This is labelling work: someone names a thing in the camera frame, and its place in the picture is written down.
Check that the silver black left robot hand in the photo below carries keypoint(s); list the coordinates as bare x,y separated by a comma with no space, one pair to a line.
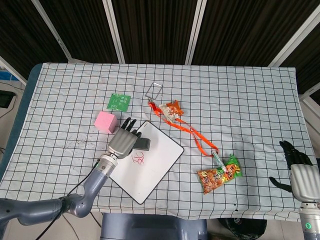
122,143

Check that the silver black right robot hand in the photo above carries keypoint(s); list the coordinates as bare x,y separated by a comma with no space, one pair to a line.
305,180

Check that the dark green board eraser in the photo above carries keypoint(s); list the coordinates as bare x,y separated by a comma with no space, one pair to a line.
143,143

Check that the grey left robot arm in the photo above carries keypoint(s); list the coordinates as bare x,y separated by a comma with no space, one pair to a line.
95,182

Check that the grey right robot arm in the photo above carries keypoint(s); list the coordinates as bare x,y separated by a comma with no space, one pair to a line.
310,220

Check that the white whiteboard black rim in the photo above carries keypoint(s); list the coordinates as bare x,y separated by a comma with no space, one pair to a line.
155,170

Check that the pink foam cube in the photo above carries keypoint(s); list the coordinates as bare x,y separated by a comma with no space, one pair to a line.
105,121

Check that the green sachet packet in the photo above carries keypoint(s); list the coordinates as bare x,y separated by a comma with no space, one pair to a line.
118,101

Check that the crumpled orange white snack packet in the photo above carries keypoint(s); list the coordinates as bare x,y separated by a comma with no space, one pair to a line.
172,111

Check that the clear badge holder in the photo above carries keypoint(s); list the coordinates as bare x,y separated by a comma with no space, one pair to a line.
153,91

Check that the black bag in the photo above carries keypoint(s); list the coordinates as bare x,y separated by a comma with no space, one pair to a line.
240,230

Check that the white black checkered tablecloth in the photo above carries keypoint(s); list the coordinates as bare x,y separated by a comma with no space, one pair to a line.
250,112

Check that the blue-grey robot torso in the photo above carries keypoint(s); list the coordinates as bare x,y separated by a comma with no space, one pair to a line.
150,227

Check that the green white marker pen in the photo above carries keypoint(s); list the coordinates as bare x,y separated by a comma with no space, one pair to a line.
218,160

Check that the orange green snack bag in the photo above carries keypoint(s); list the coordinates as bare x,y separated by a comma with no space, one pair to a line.
212,180

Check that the blue table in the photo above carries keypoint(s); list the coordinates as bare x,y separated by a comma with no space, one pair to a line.
27,100

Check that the white partition post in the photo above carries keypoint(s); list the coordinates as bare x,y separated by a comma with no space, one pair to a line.
52,30
295,40
195,32
113,30

